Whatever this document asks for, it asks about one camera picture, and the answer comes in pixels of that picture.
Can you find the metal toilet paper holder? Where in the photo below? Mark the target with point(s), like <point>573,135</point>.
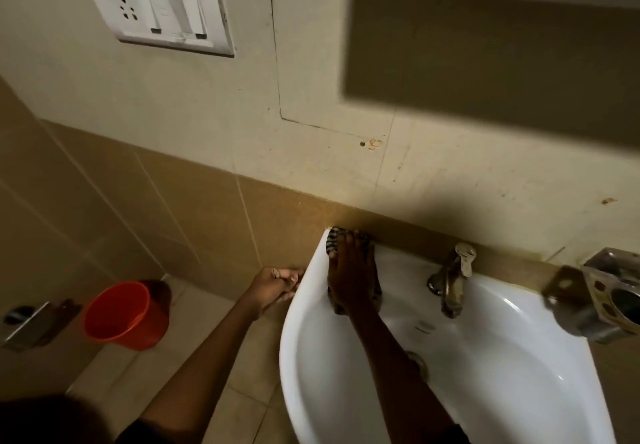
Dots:
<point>30,326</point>

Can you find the metal basin faucet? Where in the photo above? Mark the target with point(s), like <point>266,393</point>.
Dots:
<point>452,283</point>

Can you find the person's right forearm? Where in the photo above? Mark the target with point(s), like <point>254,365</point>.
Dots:
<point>400,373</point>

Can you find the striped cleaning cloth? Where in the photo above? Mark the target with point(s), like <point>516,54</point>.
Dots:
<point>331,243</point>

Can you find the white ceramic wash basin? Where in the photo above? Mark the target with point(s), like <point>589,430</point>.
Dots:
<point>505,373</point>

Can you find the metal wall holder with holes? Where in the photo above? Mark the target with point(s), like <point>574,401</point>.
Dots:
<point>590,303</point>

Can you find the person's left fingers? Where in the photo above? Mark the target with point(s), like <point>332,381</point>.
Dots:
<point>287,278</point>

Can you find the metal basin drain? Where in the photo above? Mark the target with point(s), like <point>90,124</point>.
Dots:
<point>419,362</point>

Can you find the person's right fingers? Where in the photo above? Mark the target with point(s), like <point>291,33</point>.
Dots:
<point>352,246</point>

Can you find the person's right hand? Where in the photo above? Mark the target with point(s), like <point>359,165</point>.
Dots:
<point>352,278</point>

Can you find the orange plastic bucket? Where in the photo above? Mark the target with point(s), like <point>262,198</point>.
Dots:
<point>122,316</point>

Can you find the white switch and socket plate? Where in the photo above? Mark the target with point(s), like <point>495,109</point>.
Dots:
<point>160,11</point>

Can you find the person's left hand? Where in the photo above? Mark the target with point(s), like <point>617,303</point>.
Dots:
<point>267,288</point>

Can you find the person's left forearm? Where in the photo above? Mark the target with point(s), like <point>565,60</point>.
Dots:
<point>200,373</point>

